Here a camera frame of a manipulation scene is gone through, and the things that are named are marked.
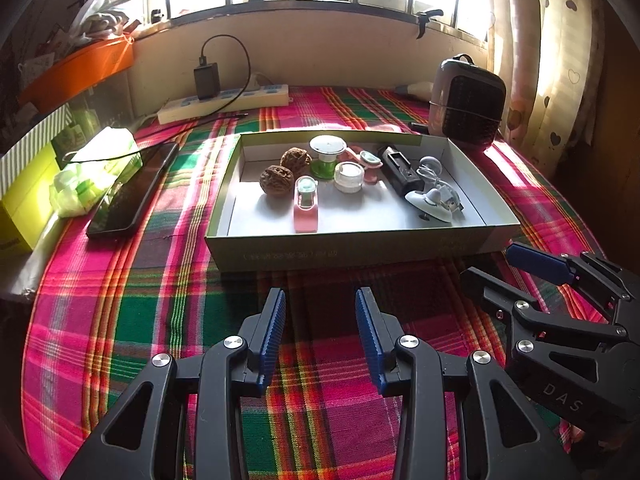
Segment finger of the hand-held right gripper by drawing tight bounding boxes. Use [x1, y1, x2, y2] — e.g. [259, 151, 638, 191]
[460, 267, 630, 382]
[505, 242, 640, 329]

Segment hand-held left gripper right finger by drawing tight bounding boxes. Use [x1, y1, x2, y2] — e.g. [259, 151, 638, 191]
[355, 287, 581, 480]

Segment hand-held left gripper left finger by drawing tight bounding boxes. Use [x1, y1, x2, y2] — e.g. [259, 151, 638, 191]
[60, 287, 287, 480]

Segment white usb cable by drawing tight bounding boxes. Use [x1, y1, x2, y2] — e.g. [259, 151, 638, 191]
[417, 165, 466, 216]

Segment white round smiley gadget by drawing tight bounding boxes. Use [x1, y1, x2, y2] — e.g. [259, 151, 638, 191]
[404, 187, 458, 223]

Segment white cardboard box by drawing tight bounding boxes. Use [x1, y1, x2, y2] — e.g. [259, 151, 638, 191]
[204, 131, 522, 275]

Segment pink clip with mint cap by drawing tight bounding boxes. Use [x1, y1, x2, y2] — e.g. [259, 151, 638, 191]
[347, 145, 383, 183]
[293, 176, 321, 233]

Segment brown walnut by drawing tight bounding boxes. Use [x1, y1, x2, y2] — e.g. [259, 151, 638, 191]
[280, 146, 313, 177]
[260, 165, 295, 196]

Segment small round white jar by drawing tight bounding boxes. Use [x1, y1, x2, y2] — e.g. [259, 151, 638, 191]
[333, 161, 364, 194]

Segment green and white reel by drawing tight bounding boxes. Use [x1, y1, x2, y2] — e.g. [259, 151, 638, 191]
[308, 135, 348, 180]

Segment plaid cloth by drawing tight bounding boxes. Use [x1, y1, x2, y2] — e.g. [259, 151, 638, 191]
[22, 85, 606, 480]

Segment brown wooden cabinet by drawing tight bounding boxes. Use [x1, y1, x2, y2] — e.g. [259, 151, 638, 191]
[585, 0, 640, 271]

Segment black rectangular device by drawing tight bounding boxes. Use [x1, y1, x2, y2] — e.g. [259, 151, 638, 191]
[376, 145, 423, 198]

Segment grey portable heater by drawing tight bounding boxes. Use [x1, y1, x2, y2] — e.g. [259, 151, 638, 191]
[427, 54, 507, 151]

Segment black smartphone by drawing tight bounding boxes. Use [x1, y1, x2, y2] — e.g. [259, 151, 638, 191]
[86, 141, 180, 239]

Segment white tapered bottle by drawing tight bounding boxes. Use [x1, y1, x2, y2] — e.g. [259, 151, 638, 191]
[395, 81, 435, 102]

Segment heart print curtain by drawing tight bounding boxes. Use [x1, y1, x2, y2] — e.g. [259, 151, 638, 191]
[487, 0, 608, 171]

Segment green white tissue pack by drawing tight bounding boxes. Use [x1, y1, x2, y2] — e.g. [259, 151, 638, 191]
[48, 127, 143, 218]

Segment white power strip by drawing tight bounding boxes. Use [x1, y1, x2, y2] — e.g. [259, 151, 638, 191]
[157, 84, 291, 125]

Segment black power adapter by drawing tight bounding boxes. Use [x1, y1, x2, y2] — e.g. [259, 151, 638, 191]
[193, 62, 221, 101]

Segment yellow-green box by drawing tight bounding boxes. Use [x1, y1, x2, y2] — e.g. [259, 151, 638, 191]
[0, 142, 63, 258]

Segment glass tank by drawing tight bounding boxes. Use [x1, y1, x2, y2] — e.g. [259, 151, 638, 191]
[62, 72, 138, 143]

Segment striped white box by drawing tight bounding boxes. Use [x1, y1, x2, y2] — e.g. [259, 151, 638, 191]
[0, 105, 73, 178]

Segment orange plastic basin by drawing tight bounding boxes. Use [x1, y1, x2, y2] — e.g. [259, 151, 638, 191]
[19, 35, 136, 111]

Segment white plastic bags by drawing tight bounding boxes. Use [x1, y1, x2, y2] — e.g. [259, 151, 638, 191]
[67, 0, 143, 43]

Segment black charging cable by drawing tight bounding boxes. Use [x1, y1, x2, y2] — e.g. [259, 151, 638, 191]
[67, 35, 250, 166]

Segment black window handle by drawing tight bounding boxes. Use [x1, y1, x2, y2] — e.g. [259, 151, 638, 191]
[416, 9, 445, 40]

